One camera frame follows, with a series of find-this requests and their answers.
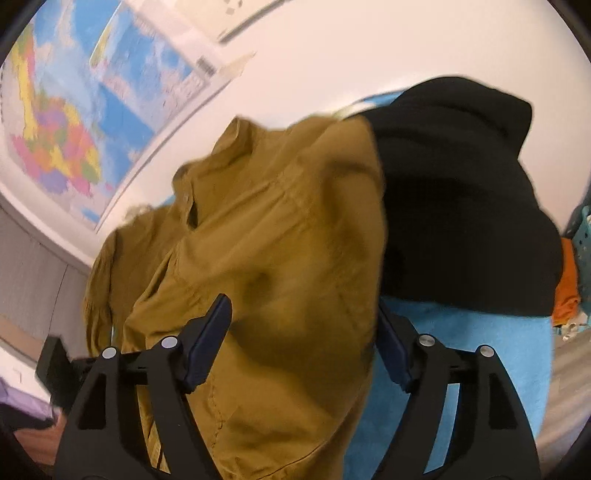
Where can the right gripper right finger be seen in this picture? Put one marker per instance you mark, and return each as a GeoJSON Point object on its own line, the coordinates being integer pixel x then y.
{"type": "Point", "coordinates": [491, 436]}

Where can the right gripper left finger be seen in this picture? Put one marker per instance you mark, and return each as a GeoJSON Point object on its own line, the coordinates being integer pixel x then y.
{"type": "Point", "coordinates": [130, 418]}

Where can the olive brown jacket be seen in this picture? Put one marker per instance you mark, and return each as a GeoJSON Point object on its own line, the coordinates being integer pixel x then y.
{"type": "Point", "coordinates": [289, 224]}

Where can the grey wooden wardrobe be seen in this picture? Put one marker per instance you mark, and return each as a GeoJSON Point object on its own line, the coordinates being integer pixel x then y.
{"type": "Point", "coordinates": [42, 286]}

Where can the blue floral bed sheet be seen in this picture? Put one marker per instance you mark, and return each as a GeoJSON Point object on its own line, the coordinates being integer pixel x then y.
{"type": "Point", "coordinates": [235, 330]}

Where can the orange cloth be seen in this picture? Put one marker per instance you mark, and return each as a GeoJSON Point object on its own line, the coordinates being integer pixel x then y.
{"type": "Point", "coordinates": [567, 298]}

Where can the black garment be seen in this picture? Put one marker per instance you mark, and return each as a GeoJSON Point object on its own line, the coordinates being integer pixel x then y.
{"type": "Point", "coordinates": [465, 228]}

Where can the colourful wall map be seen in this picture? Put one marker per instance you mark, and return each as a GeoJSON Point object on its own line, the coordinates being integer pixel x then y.
{"type": "Point", "coordinates": [90, 90]}

